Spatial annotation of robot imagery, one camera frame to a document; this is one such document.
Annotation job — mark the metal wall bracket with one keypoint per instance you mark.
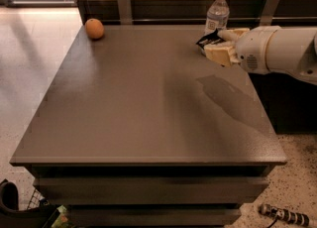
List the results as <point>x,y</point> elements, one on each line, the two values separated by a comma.
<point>267,12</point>
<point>125,12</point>

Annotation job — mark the clear plastic water bottle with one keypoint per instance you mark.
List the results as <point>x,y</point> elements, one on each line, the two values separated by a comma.
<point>217,17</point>

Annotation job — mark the orange fruit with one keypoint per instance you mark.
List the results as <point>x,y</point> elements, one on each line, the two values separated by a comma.
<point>94,29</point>

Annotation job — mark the black bin with items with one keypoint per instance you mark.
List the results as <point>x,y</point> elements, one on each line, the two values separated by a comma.
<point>42,216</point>

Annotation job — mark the right metal wall bracket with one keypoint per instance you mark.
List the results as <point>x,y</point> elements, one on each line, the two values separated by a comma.
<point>267,12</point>

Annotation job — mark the horizontal metal wall rail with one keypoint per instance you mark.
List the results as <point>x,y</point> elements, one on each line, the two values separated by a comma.
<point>297,21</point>

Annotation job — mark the black rxbar chocolate bar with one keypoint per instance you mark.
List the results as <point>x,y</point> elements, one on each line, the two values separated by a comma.
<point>209,39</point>

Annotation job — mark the black white striped cable connector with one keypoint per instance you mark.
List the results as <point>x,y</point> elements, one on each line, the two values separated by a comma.
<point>287,216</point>

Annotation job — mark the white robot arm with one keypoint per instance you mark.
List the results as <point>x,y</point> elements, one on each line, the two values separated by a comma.
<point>267,49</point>

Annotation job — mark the grey drawer cabinet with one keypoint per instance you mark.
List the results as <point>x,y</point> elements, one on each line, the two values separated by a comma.
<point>140,130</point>

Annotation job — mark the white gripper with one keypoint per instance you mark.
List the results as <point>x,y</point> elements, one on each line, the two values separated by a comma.
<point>253,50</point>

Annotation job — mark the left metal wall bracket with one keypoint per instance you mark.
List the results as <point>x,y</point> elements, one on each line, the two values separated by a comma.
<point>125,12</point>

